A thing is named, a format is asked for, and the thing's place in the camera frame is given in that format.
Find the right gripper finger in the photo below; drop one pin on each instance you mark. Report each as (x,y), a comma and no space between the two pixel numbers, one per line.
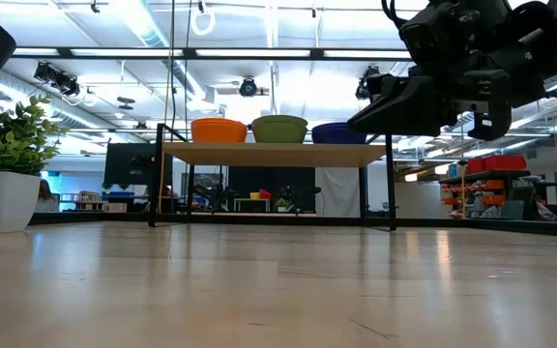
(404,111)

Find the blue plastic mini bowl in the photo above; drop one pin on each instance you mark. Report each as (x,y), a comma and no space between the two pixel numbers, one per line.
(331,137)
(331,124)

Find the green floral mini bowl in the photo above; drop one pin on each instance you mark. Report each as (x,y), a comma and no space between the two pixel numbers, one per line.
(278,130)

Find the orange plastic mini bowl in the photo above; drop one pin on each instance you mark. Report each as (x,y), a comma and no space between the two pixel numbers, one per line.
(218,135)
(218,121)

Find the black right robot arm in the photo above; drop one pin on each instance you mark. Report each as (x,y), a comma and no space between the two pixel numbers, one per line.
(539,43)

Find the black overhead spotlight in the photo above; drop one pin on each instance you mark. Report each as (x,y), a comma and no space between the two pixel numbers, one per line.
(365,84)
(58,78)

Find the red storage bin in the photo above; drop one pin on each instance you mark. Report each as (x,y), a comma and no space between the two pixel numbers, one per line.
(506,163)
(475,166)

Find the dark storage rack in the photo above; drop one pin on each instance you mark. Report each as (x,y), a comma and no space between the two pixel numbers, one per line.
(491,175)

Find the wooden shelf with black legs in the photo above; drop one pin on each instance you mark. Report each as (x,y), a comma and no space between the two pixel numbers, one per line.
(273,154)

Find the small background potted plant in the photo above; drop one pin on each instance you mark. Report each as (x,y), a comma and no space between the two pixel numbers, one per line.
(283,204)

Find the red box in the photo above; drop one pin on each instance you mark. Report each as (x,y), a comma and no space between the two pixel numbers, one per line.
(265,194)

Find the black overhead rig beam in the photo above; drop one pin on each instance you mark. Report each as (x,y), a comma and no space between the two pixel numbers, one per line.
(186,53)

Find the black monitor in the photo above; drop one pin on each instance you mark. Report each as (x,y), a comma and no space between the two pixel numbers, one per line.
(133,164)

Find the blue storage bin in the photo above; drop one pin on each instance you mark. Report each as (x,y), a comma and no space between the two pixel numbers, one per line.
(119,195)

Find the person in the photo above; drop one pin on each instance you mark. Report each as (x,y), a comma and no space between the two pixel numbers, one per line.
(46,203)

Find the artificial plant in white pot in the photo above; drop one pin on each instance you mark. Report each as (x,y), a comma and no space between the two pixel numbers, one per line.
(3,198)

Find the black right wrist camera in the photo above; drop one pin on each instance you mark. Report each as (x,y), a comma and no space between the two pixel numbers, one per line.
(438,34)

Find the black aluminium table frame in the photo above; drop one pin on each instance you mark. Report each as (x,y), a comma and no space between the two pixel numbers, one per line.
(452,223)

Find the black overhead camera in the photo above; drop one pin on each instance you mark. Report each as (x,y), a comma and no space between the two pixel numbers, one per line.
(248,87)

